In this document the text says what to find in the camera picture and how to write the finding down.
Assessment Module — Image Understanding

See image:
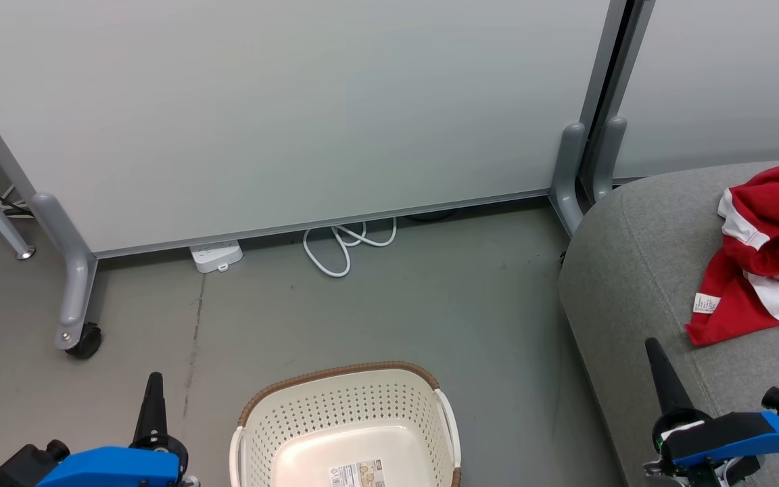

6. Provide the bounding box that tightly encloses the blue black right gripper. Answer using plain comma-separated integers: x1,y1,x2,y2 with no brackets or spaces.
643,338,779,486

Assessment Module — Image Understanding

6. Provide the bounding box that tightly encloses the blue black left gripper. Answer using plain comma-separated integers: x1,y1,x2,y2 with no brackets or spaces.
37,371,191,487

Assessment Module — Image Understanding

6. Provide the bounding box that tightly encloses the cream perforated laundry basket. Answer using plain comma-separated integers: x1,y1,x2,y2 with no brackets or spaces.
229,361,463,487

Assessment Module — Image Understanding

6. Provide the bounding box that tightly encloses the grey fabric sofa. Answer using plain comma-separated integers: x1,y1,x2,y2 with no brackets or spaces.
558,160,779,487

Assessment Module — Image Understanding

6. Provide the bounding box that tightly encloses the grey partition foot with caster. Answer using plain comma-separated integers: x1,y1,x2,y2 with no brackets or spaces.
29,192,103,360

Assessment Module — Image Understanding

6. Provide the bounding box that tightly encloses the white power strip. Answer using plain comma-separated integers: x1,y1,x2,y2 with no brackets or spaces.
188,239,244,274

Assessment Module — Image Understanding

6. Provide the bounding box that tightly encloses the narrow white partition panel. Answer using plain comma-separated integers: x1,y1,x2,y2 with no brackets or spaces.
616,0,779,182

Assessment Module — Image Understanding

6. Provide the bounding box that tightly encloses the wide white partition panel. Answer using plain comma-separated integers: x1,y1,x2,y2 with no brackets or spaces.
0,0,627,260

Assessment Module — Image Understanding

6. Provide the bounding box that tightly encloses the white looped power cable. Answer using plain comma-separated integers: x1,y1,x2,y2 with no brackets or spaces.
302,217,399,279

